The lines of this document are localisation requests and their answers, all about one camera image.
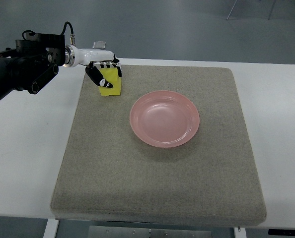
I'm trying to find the clear floor socket cover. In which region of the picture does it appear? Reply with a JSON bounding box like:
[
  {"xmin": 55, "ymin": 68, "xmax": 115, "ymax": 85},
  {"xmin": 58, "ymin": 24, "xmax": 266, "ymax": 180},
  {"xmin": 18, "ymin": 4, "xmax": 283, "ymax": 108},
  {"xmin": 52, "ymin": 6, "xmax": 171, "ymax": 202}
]
[{"xmin": 92, "ymin": 41, "xmax": 106, "ymax": 50}]

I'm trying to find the white table leg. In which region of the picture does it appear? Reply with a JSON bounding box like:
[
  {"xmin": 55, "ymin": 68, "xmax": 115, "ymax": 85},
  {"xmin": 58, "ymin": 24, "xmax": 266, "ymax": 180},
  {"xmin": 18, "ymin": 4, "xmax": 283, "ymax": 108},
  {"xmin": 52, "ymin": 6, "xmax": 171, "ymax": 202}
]
[{"xmin": 43, "ymin": 219, "xmax": 59, "ymax": 238}]

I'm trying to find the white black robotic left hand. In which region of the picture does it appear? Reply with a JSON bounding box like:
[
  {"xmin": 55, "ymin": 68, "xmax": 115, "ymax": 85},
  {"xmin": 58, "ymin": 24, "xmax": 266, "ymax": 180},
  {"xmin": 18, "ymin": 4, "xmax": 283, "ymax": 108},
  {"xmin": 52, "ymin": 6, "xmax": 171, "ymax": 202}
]
[{"xmin": 64, "ymin": 45, "xmax": 122, "ymax": 88}]

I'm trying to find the yellow foam block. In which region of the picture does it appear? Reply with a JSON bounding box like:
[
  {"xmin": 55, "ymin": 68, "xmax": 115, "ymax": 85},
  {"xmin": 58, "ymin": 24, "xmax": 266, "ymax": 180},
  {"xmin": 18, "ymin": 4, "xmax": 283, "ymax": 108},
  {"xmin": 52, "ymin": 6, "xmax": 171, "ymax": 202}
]
[{"xmin": 99, "ymin": 67, "xmax": 121, "ymax": 96}]

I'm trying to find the grey foam mat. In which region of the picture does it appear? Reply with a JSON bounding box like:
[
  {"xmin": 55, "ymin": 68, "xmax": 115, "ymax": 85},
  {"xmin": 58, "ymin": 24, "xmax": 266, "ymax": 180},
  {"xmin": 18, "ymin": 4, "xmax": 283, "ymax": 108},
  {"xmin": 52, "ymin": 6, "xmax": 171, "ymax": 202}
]
[{"xmin": 50, "ymin": 64, "xmax": 267, "ymax": 227}]

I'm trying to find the pink plate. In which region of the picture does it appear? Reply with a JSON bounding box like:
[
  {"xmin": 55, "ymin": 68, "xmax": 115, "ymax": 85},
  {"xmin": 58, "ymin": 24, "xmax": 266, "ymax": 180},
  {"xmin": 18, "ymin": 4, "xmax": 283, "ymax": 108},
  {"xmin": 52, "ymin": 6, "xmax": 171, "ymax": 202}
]
[{"xmin": 129, "ymin": 90, "xmax": 200, "ymax": 148}]

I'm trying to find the black label strip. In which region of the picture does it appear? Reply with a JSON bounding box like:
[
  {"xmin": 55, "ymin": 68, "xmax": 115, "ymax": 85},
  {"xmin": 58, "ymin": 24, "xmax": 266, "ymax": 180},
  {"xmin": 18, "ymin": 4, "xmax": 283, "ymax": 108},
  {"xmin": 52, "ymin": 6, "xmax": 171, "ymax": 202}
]
[{"xmin": 268, "ymin": 229, "xmax": 295, "ymax": 237}]

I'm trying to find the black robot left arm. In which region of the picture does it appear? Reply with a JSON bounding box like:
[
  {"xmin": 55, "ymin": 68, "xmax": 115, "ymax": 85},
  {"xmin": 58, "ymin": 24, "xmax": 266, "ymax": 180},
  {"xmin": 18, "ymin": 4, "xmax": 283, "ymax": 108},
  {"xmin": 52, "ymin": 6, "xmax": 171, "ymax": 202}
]
[{"xmin": 0, "ymin": 30, "xmax": 69, "ymax": 100}]

